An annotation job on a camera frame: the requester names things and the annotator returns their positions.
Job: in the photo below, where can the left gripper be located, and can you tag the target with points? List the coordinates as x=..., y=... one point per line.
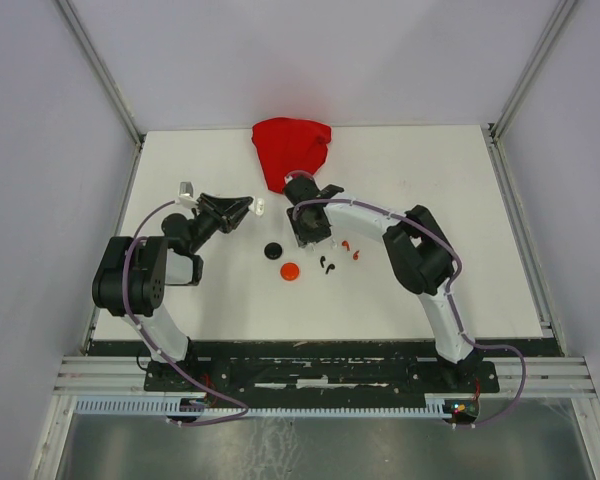
x=227, y=212

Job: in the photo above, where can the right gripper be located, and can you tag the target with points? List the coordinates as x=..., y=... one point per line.
x=303, y=236

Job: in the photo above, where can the white earbud charging case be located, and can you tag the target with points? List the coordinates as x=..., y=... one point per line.
x=258, y=207

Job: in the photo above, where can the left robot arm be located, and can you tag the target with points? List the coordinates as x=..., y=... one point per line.
x=134, y=271

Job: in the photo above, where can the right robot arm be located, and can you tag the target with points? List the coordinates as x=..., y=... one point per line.
x=420, y=256

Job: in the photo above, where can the black earbud charging case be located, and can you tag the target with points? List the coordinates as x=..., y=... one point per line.
x=273, y=251

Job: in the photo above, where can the orange earbud charging case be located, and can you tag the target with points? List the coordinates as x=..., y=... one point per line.
x=290, y=271

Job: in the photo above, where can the red cloth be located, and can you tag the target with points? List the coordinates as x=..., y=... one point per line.
x=284, y=145

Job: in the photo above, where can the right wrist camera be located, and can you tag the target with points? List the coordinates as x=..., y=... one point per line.
x=298, y=177

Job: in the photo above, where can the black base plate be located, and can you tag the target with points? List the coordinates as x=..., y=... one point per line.
x=323, y=374

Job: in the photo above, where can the left aluminium frame post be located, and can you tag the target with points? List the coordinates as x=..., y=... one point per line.
x=77, y=27

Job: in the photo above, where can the aluminium frame post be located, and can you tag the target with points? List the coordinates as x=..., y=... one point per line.
x=556, y=26
x=77, y=27

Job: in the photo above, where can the white cable duct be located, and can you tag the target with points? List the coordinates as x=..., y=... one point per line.
x=153, y=405

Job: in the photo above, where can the aluminium front rail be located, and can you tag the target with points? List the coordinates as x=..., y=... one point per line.
x=543, y=377

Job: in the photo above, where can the right aluminium frame post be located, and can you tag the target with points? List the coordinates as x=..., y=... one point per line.
x=556, y=26

